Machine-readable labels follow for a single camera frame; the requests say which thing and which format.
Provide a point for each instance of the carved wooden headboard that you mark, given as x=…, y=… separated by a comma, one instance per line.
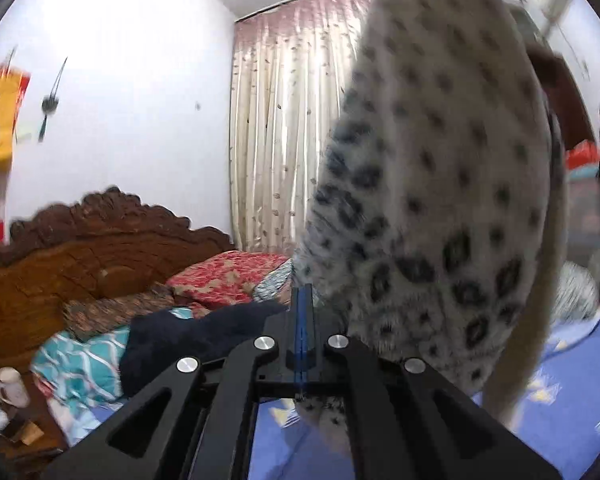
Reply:
x=55, y=270

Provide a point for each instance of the dark navy fleece garment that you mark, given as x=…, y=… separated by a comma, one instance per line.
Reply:
x=180, y=335

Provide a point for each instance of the red box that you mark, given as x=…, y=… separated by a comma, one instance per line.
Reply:
x=582, y=155

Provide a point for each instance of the cream spotted fleece garment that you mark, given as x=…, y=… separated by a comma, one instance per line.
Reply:
x=430, y=160

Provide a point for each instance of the teal wavy-pattern blanket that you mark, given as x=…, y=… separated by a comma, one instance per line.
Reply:
x=80, y=360

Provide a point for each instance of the brown wooden panel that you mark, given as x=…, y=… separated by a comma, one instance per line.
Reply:
x=565, y=100

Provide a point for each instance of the wooden nightstand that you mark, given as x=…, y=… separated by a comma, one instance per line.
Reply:
x=30, y=455

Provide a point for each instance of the clear plastic storage box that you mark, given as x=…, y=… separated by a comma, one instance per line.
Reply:
x=587, y=210

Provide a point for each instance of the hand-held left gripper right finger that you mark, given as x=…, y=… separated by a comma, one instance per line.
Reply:
x=312, y=365

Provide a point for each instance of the white mug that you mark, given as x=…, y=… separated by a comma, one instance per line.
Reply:
x=11, y=385

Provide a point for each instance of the floral patchwork quilt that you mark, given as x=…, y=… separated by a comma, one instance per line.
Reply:
x=225, y=272

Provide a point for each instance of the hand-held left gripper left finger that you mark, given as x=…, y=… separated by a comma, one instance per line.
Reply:
x=290, y=365

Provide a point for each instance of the dark wall hanging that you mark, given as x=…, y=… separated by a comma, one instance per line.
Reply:
x=47, y=105

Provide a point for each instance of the dark floral pillow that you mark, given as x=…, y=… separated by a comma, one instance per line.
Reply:
x=110, y=312

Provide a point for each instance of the blue printed bed sheet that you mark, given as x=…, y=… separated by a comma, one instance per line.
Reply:
x=570, y=375

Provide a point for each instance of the beige leaf-print curtain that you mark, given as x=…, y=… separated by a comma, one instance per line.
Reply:
x=280, y=135

